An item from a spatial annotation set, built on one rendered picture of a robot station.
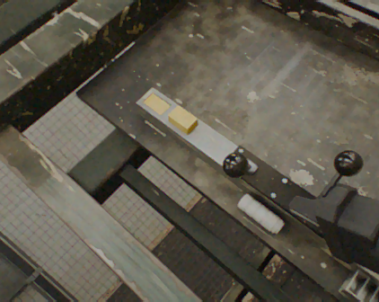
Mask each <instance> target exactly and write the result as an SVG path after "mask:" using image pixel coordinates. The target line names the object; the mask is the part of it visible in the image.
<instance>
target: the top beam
mask: <svg viewBox="0 0 379 302"><path fill-rule="evenodd" d="M182 1H184V0H78V2H76V3H74V4H72V6H69V8H67V9H66V10H65V11H63V13H61V14H59V15H58V16H56V17H55V18H54V19H52V20H51V21H49V22H47V24H45V25H43V26H42V27H40V29H38V30H37V31H35V32H34V33H33V34H30V36H29V37H27V38H26V39H24V40H22V41H21V42H19V43H18V44H16V45H15V46H14V47H12V48H11V49H9V50H7V51H6V52H5V53H4V54H2V56H0V127H2V125H4V124H5V123H7V124H11V123H14V124H15V125H16V126H17V127H18V128H19V129H20V130H21V131H22V133H23V132H24V131H25V130H26V129H27V128H29V127H30V126H31V125H33V124H34V123H35V122H36V121H38V120H39V119H41V117H43V116H44V115H45V114H46V113H48V112H49V111H50V110H51V109H53V108H54V107H56V105H58V104H59V103H60V102H62V101H63V100H64V99H65V98H66V97H67V96H68V95H70V94H71V93H72V92H74V91H75V89H77V88H78V87H79V86H80V85H82V84H84V82H86V81H87V80H88V79H89V78H90V77H92V76H93V75H94V74H96V72H99V70H101V69H102V68H103V67H104V66H106V65H107V64H109V62H110V61H111V60H112V59H114V58H115V57H116V56H117V55H118V54H120V52H122V51H123V50H124V49H126V48H127V47H128V46H130V44H132V42H134V41H135V40H137V39H138V38H139V37H140V36H142V34H144V33H145V32H146V31H148V30H149V29H150V28H152V26H154V25H155V24H156V23H157V22H159V21H160V20H162V18H163V17H164V16H165V15H166V14H168V13H169V12H170V11H171V10H172V9H174V7H176V6H177V5H178V4H180V3H181V2H182Z"/></svg>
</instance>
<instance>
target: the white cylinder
mask: <svg viewBox="0 0 379 302"><path fill-rule="evenodd" d="M237 207H238V208H239V209H240V210H242V211H243V212H245V213H246V214H247V215H248V216H250V217H251V218H253V219H254V220H255V221H257V222H258V223H259V224H261V225H262V226H263V227H265V228H266V229H267V230H268V231H271V233H273V234H274V233H276V234H277V233H278V231H280V230H279V229H281V228H282V226H283V225H284V223H283V220H282V219H281V218H279V217H278V215H276V214H275V213H273V212H272V211H269V209H267V208H266V207H265V206H263V205H261V203H260V202H258V201H257V200H255V199H254V198H253V197H252V196H251V195H249V194H245V195H244V196H242V198H241V200H240V201H239V204H238V205H237Z"/></svg>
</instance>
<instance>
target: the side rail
mask: <svg viewBox="0 0 379 302"><path fill-rule="evenodd" d="M0 160H1V161H2V162H3V163H4V164H5V165H6V166H7V167H8V168H9V169H10V170H11V171H12V172H13V173H15V175H17V177H18V178H19V179H20V180H22V182H23V183H25V184H26V186H28V188H29V189H30V190H31V191H32V192H33V193H34V194H35V195H36V196H37V197H38V198H39V199H40V200H41V201H42V202H43V203H45V205H46V206H47V207H48V208H49V209H51V211H53V213H54V214H55V215H56V216H57V217H58V218H59V219H61V221H63V223H64V224H66V226H67V227H69V229H71V231H73V232H74V234H75V235H77V237H79V239H81V240H82V242H84V244H85V245H87V247H89V248H90V249H91V250H92V252H93V253H95V255H97V256H98V257H99V258H100V260H101V261H102V262H103V263H105V265H107V266H108V268H110V270H111V271H113V273H114V274H116V276H118V278H119V279H120V280H121V281H122V282H123V283H124V284H126V286H128V288H129V289H130V290H131V291H132V292H133V293H134V294H135V295H136V296H137V297H138V298H139V299H140V300H141V301H142V302H205V301H204V300H202V298H200V296H198V294H196V293H195V292H194V291H193V290H192V289H191V288H190V287H189V286H187V285H186V283H184V281H182V279H180V278H179V277H178V276H177V275H176V274H175V273H174V272H173V271H171V270H170V269H169V268H168V267H167V266H166V264H164V263H163V262H162V261H160V259H159V258H158V257H156V256H155V255H154V254H153V253H152V252H151V251H150V250H148V248H146V246H145V245H144V244H142V242H140V241H139V240H138V239H137V238H136V237H135V236H134V235H132V234H131V233H130V232H129V231H128V230H127V229H126V228H125V227H124V226H122V224H120V222H119V221H118V220H117V219H116V218H114V217H113V216H112V215H111V213H109V212H108V211H107V210H106V209H105V208H104V207H102V206H101V204H99V202H97V200H95V199H93V197H91V195H89V193H88V192H87V191H85V190H84V189H83V188H82V187H81V186H80V185H78V184H77V183H76V182H75V181H74V180H73V179H72V178H71V177H69V176H68V175H67V174H66V173H65V171H63V170H62V169H60V167H58V165H56V163H54V162H53V161H52V160H51V159H49V157H48V156H47V155H45V154H44V153H43V152H42V151H41V150H40V149H38V148H37V147H36V146H35V145H34V144H33V143H32V142H31V141H30V140H29V139H27V138H26V137H25V136H24V135H23V134H22V133H21V132H20V131H19V130H18V129H17V128H16V127H14V126H13V125H12V124H8V126H7V127H6V128H5V129H3V130H2V131H0Z"/></svg>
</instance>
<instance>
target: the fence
mask: <svg viewBox="0 0 379 302"><path fill-rule="evenodd" d="M153 93H154V94H155V95H156V96H159V98H161V99H162V100H163V101H165V102H167V103H168V104H170V105H171V107H170V108H168V110H166V111H165V112H164V113H163V114H162V115H160V114H158V113H157V112H155V111H154V110H152V109H151V108H149V106H146V104H144V103H143V102H144V101H145V100H146V98H148V97H149V96H150V95H151V94H153ZM136 104H137V108H138V111H139V114H141V116H143V117H144V118H146V119H147V120H149V121H151V122H152V123H153V124H154V125H155V126H156V127H157V128H159V129H161V130H162V131H164V133H166V134H167V135H168V136H170V137H171V138H173V139H174V140H176V141H177V142H178V143H180V144H181V145H183V146H184V147H186V149H188V150H189V151H190V152H191V153H193V154H194V155H196V156H197V157H198V158H199V159H201V160H202V161H204V162H205V163H206V164H208V165H209V166H211V167H212V168H214V169H215V170H216V171H217V172H218V173H220V174H222V175H223V176H224V177H225V178H227V180H229V181H231V182H232V183H233V184H235V185H236V186H238V187H239V188H241V190H242V191H244V192H246V193H247V194H249V195H251V196H252V197H253V198H254V199H255V200H257V201H258V202H260V203H261V204H262V205H263V206H265V207H266V208H267V209H269V210H271V211H272V212H273V213H275V214H276V215H278V217H279V218H281V219H282V220H283V221H285V222H286V223H287V224H288V225H290V226H291V227H293V228H294V229H296V231H298V232H299V233H300V234H302V235H304V237H306V238H307V239H309V240H311V241H312V242H313V243H314V244H316V245H317V246H319V247H320V248H321V249H322V250H323V251H324V252H326V253H328V254H329V255H331V251H330V250H329V247H328V245H327V244H326V241H325V239H324V238H321V237H319V236H318V235H317V234H315V233H314V232H313V231H312V230H311V229H309V228H308V227H306V226H304V225H303V223H300V221H298V220H296V219H295V218H294V217H292V216H291V215H289V214H288V213H286V212H285V211H284V210H283V209H281V208H280V207H278V205H275V203H273V202H272V201H271V200H269V199H267V198H266V197H265V196H263V194H260V192H258V191H256V190H255V189H253V188H252V187H251V186H250V185H249V184H247V182H245V181H243V180H241V178H231V177H229V176H227V174H225V172H224V170H223V161H224V159H225V157H226V156H227V155H229V154H231V153H232V152H233V151H234V150H235V149H237V147H238V146H237V145H235V144H234V143H233V142H231V141H229V139H227V138H225V137H223V136H221V134H219V133H218V132H217V131H215V130H214V129H211V128H210V127H209V126H208V125H207V124H205V123H204V122H203V121H201V120H199V119H198V125H197V127H195V128H194V129H193V130H192V131H191V132H190V133H189V134H188V135H187V134H186V133H184V131H182V130H180V129H178V128H176V126H174V125H173V124H171V123H170V122H169V121H168V114H170V113H171V112H172V110H174V108H176V106H179V105H178V104H176V103H175V102H173V101H171V99H169V98H167V97H166V96H164V95H163V94H162V93H159V91H156V90H155V89H154V88H151V90H149V92H148V93H146V94H145V95H144V96H143V97H142V98H141V99H139V100H138V101H137V102H136ZM331 257H333V256H332V255H331ZM333 258H334V257H333ZM334 259H336V260H337V261H338V262H340V263H341V264H343V265H344V266H345V267H347V269H350V270H351V271H353V270H357V269H359V270H361V271H362V272H363V273H364V274H366V275H367V277H370V279H373V280H374V281H376V282H377V284H379V274H377V273H376V272H372V271H370V270H368V269H367V268H364V267H363V266H360V265H358V264H356V263H354V262H353V263H351V264H346V263H345V262H343V261H341V260H338V259H337V258H334Z"/></svg>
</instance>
